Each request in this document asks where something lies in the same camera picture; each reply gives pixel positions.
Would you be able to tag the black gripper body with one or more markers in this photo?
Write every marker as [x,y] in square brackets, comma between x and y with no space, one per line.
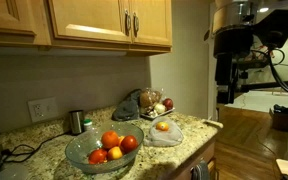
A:
[232,41]

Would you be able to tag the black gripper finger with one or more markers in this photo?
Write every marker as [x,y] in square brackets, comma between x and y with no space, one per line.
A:
[221,95]
[230,91]

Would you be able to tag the yellow-red apple with sticker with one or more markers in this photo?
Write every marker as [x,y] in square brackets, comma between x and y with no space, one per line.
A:
[162,126]

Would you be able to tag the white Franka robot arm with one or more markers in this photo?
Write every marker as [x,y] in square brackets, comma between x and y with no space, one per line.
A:
[232,16]

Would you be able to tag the small yellow-red apple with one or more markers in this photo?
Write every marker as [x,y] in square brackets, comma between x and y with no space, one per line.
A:
[114,153]

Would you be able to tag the clear glass bowl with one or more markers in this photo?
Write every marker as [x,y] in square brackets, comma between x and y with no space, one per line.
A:
[82,146]

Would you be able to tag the white rug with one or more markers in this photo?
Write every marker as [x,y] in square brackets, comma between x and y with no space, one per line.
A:
[260,101]

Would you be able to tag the red onion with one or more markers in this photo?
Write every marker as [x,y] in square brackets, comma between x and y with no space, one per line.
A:
[168,104]

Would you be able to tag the dark box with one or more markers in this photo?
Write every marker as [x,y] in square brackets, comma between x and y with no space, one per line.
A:
[280,118]

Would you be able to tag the white onion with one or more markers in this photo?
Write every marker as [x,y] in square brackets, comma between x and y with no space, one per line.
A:
[159,108]

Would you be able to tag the wooden base cabinet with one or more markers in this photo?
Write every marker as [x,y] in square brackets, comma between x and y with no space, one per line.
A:
[200,155]

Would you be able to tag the white rectangular tray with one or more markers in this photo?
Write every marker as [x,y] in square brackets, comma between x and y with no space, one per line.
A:
[161,115]

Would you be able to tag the garlic bulb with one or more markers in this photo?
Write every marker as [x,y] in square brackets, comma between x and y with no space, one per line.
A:
[152,113]

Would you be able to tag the grey hanging towel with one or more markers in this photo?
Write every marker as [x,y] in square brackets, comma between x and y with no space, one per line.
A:
[200,171]

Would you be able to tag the grey cloth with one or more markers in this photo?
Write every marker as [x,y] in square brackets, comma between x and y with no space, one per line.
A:
[127,108]

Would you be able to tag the dark red round fruit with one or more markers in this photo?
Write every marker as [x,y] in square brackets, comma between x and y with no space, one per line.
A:
[129,144]

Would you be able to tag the small orange fruit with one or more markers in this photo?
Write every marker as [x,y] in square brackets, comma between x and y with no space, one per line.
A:
[121,140]

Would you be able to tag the white bottle green cap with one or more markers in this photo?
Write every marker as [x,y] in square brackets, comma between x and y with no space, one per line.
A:
[88,125]

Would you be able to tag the bright red round fruit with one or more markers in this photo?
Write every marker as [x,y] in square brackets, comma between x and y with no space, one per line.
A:
[97,156]

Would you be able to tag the wooden upper cabinet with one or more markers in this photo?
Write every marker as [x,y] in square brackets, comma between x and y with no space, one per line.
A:
[84,46]

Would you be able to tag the stainless steel canister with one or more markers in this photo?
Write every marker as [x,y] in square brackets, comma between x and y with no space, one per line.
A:
[76,122]

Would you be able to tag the white round lid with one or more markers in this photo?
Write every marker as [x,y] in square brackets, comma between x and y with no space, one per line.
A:
[10,172]

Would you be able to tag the black stereo camera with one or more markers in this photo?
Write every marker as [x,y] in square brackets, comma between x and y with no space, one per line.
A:
[255,64]

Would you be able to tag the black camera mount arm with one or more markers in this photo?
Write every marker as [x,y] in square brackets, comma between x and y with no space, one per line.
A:
[267,86]

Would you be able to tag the white wall outlet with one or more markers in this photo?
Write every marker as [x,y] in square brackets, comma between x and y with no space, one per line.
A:
[42,109]

